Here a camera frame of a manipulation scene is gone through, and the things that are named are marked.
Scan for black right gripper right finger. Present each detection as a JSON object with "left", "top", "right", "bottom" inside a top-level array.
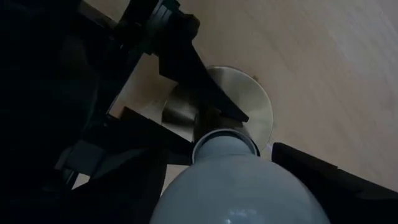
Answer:
[{"left": 272, "top": 142, "right": 398, "bottom": 224}]

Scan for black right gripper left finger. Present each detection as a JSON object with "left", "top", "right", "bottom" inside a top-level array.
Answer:
[{"left": 74, "top": 147, "right": 192, "bottom": 224}]

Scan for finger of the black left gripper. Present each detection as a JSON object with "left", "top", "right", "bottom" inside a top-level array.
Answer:
[
  {"left": 107, "top": 106, "right": 193, "bottom": 150},
  {"left": 158, "top": 43, "right": 249, "bottom": 123}
]

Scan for brass lamp socket base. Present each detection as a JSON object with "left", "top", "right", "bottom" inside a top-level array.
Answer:
[{"left": 161, "top": 65, "right": 274, "bottom": 153}]

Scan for white lightbulb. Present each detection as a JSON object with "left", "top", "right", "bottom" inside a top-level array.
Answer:
[{"left": 149, "top": 127, "right": 332, "bottom": 224}]

